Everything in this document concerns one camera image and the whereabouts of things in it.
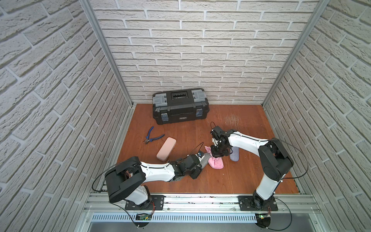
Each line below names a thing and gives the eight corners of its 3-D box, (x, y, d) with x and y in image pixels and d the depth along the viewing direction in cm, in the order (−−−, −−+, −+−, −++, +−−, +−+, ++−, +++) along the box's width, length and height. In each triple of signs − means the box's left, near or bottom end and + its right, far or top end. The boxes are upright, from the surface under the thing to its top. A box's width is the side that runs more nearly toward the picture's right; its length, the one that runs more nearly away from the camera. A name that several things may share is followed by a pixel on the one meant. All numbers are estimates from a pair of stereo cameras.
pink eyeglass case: (156, 158, 91) (155, 157, 89) (167, 138, 101) (167, 135, 99) (166, 162, 90) (166, 161, 87) (177, 141, 100) (176, 139, 97)
